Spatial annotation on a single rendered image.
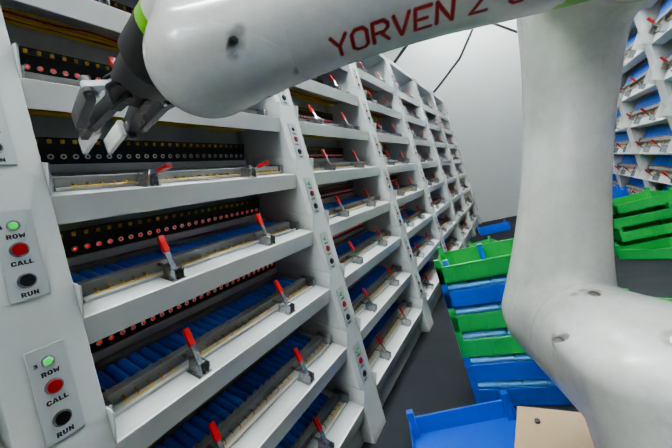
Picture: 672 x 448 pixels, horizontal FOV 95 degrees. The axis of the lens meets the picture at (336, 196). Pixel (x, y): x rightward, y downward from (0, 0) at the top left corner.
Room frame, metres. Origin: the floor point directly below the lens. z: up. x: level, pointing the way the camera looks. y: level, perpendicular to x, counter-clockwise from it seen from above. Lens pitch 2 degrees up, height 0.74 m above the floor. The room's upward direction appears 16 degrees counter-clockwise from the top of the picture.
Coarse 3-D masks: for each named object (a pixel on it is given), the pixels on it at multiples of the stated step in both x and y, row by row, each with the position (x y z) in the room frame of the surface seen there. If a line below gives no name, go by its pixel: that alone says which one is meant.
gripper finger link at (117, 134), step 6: (120, 120) 0.53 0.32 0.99; (114, 126) 0.53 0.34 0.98; (120, 126) 0.52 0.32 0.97; (114, 132) 0.53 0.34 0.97; (120, 132) 0.52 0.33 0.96; (108, 138) 0.55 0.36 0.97; (114, 138) 0.54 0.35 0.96; (120, 138) 0.53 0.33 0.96; (108, 144) 0.55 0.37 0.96; (114, 144) 0.54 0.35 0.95; (108, 150) 0.55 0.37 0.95; (114, 150) 0.55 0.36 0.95
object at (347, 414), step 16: (336, 384) 1.02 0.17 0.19; (320, 400) 0.97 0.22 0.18; (336, 400) 0.98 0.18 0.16; (352, 400) 0.99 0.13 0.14; (304, 416) 0.92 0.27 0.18; (320, 416) 0.91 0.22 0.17; (336, 416) 0.93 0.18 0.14; (352, 416) 0.94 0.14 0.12; (288, 432) 0.86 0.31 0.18; (304, 432) 0.86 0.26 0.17; (320, 432) 0.83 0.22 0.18; (336, 432) 0.89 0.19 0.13; (352, 432) 0.91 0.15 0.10
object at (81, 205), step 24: (48, 168) 0.45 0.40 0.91; (72, 168) 0.63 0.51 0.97; (96, 168) 0.66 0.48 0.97; (120, 168) 0.71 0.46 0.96; (144, 168) 0.75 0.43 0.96; (288, 168) 0.99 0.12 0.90; (72, 192) 0.50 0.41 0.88; (96, 192) 0.51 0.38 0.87; (120, 192) 0.54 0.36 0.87; (144, 192) 0.57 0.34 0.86; (168, 192) 0.62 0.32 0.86; (192, 192) 0.66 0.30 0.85; (216, 192) 0.72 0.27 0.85; (240, 192) 0.78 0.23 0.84; (264, 192) 0.86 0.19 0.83; (72, 216) 0.48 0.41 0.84; (96, 216) 0.51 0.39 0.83
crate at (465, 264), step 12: (504, 240) 1.10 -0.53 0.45; (444, 252) 1.18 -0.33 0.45; (456, 252) 1.16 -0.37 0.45; (468, 252) 1.15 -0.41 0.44; (492, 252) 1.12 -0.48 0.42; (504, 252) 1.11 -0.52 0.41; (456, 264) 0.98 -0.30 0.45; (468, 264) 0.97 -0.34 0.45; (480, 264) 0.96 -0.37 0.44; (492, 264) 0.94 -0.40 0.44; (504, 264) 0.93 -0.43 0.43; (444, 276) 1.00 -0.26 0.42; (456, 276) 0.99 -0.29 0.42; (468, 276) 0.97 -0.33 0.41; (480, 276) 0.96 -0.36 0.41
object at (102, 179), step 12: (228, 168) 0.82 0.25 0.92; (240, 168) 0.84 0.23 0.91; (264, 168) 0.93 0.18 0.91; (276, 168) 0.97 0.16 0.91; (60, 180) 0.51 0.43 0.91; (72, 180) 0.52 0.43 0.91; (84, 180) 0.54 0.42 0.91; (96, 180) 0.55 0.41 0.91; (108, 180) 0.57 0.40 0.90; (120, 180) 0.59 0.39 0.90; (132, 180) 0.61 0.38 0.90
